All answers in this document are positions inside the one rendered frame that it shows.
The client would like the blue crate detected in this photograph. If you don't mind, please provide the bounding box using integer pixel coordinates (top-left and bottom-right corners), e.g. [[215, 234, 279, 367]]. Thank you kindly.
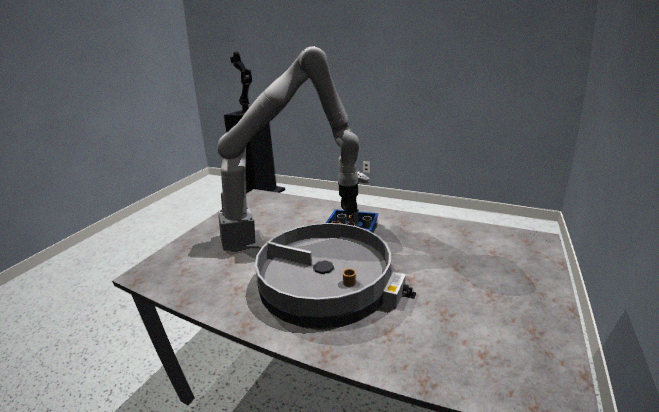
[[326, 209, 378, 233]]

